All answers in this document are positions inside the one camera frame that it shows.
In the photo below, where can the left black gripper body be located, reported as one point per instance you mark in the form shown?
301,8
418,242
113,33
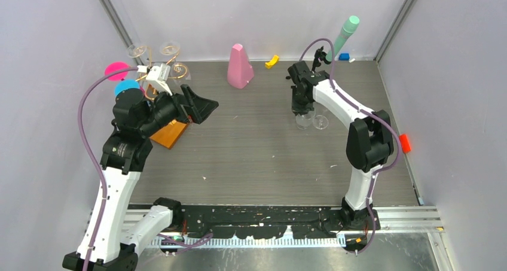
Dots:
182,110

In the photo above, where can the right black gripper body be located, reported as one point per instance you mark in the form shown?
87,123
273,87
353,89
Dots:
300,104

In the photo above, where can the short ribbed clear glass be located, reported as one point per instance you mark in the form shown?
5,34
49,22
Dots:
304,121

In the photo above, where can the tall clear wine glass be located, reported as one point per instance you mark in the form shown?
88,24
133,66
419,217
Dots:
320,121

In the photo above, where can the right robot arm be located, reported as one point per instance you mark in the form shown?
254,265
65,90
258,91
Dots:
369,141

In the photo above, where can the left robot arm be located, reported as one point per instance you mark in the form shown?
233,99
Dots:
105,246

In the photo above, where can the clear wine glass back right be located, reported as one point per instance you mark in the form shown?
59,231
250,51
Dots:
170,48

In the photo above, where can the blue wine glass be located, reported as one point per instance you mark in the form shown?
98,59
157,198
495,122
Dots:
124,85

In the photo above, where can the clear wine glass back left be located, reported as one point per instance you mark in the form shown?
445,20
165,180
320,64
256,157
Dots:
135,51

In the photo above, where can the pink wine glass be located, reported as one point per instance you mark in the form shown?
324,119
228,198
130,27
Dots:
114,68

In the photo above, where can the black tripod stand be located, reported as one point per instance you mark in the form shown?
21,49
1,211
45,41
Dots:
319,58

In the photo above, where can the yellow block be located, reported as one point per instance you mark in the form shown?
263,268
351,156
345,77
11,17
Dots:
273,61

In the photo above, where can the pink metronome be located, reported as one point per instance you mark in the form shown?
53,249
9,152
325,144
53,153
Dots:
240,72

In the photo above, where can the blue block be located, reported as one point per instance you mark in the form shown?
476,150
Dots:
344,57

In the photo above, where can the mint green microphone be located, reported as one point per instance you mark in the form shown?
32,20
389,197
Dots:
347,30

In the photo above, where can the red block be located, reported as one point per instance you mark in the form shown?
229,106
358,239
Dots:
405,143

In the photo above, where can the gold wire glass rack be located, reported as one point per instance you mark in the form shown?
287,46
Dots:
178,73

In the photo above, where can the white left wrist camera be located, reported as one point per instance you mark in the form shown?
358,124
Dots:
157,77

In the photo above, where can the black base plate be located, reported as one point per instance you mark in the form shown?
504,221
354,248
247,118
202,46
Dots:
267,222

